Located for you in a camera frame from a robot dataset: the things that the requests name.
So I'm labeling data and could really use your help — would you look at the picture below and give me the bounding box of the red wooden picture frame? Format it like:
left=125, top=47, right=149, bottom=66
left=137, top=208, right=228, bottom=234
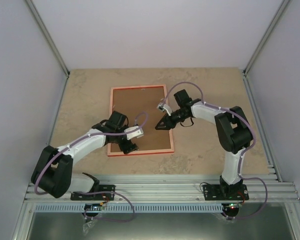
left=106, top=84, right=176, bottom=158

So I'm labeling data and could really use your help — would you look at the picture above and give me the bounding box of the brown cardboard backing board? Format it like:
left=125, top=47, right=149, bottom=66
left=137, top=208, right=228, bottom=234
left=109, top=87, right=173, bottom=153

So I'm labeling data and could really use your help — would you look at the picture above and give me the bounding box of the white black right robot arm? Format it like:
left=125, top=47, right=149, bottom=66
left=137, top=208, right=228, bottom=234
left=155, top=89, right=255, bottom=200

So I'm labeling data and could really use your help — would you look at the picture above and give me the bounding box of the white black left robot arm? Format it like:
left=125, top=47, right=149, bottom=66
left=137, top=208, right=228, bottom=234
left=31, top=111, right=144, bottom=200

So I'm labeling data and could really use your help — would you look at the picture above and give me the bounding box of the clear plastic bag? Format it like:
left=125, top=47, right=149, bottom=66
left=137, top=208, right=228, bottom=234
left=82, top=218, right=97, bottom=236

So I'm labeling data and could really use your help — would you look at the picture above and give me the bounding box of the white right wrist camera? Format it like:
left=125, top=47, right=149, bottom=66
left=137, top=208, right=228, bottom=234
left=157, top=102, right=173, bottom=116

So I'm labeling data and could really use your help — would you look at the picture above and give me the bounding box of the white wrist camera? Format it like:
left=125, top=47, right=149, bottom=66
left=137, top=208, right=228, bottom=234
left=124, top=125, right=144, bottom=140
left=157, top=102, right=173, bottom=116

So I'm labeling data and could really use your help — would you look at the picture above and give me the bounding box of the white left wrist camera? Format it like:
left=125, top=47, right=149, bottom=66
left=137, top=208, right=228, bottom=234
left=124, top=125, right=144, bottom=140

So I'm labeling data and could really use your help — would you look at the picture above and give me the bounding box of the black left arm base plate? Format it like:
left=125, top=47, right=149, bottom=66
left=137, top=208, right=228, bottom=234
left=70, top=184, right=116, bottom=202

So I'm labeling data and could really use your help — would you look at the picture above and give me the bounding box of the aluminium corner post right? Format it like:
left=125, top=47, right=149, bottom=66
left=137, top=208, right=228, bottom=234
left=242, top=0, right=293, bottom=76

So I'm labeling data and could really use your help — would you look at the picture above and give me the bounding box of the aluminium corner post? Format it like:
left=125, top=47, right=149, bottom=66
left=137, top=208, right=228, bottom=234
left=24, top=0, right=71, bottom=78
left=242, top=0, right=293, bottom=76

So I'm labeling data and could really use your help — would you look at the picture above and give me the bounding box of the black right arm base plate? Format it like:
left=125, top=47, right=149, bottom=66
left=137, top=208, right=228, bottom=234
left=201, top=184, right=250, bottom=201

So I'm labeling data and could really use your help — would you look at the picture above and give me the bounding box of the grey slotted cable duct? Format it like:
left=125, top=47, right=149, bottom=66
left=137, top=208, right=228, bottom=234
left=34, top=203, right=223, bottom=213

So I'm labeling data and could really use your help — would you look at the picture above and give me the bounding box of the aluminium rail platform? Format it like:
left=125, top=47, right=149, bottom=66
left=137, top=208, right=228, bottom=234
left=24, top=173, right=300, bottom=204

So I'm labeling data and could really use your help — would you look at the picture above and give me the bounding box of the aluminium corner post left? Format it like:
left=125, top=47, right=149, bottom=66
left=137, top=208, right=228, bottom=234
left=24, top=0, right=71, bottom=78

